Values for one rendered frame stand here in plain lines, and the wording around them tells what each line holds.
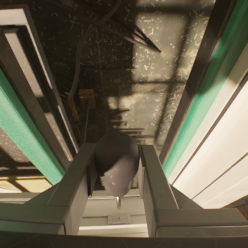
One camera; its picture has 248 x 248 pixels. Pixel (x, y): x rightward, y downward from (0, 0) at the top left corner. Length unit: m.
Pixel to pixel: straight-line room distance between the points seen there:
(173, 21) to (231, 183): 0.98
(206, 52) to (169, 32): 0.95
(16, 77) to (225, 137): 0.23
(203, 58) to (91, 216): 0.37
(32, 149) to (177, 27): 1.00
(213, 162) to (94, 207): 0.28
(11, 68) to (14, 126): 0.07
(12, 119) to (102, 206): 0.29
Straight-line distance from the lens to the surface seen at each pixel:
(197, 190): 0.30
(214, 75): 0.18
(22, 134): 0.24
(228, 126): 0.21
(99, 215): 0.43
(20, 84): 0.21
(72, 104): 1.07
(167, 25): 1.11
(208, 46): 0.18
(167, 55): 1.19
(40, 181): 1.11
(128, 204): 0.43
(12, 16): 0.50
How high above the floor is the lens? 0.99
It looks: 37 degrees down
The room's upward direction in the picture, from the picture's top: 177 degrees clockwise
